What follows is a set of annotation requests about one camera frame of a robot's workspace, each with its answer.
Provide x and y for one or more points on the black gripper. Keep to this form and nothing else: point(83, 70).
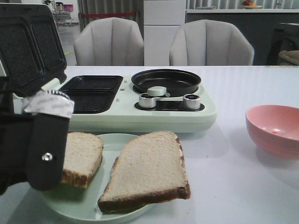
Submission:
point(42, 164)

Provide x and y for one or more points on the bread slice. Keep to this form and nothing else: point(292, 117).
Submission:
point(83, 157)
point(150, 169)

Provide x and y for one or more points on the mint green sandwich maker lid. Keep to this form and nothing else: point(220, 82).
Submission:
point(30, 47)

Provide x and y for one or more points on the pink plastic bowl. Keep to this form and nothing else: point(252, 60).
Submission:
point(275, 129)

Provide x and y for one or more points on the mint green breakfast maker base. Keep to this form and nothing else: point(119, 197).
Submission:
point(109, 103)

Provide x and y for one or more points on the left beige upholstered chair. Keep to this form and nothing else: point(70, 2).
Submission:
point(110, 42)

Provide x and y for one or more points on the beige upholstered chair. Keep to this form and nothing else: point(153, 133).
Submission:
point(210, 43)
point(110, 42)

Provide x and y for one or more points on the left silver control knob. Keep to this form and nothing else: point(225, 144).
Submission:
point(146, 101)

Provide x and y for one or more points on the silver control knob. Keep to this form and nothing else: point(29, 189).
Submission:
point(191, 101)
point(146, 101)

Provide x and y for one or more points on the mint green round plate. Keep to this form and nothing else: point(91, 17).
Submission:
point(76, 205)

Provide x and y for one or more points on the red barrier belt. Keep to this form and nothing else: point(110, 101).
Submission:
point(108, 15)

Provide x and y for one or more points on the black round frying pan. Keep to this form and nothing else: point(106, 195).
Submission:
point(177, 82)

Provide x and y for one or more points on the right silver control knob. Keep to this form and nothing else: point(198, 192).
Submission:
point(191, 101)

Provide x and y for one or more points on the white cabinet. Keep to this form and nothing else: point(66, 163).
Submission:
point(161, 20)

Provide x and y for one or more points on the right beige upholstered chair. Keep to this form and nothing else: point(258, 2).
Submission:
point(210, 43)

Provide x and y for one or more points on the fruit plate on counter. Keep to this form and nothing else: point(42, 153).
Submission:
point(248, 4)

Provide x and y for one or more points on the beige cushion at right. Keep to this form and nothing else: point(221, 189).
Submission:
point(289, 57)

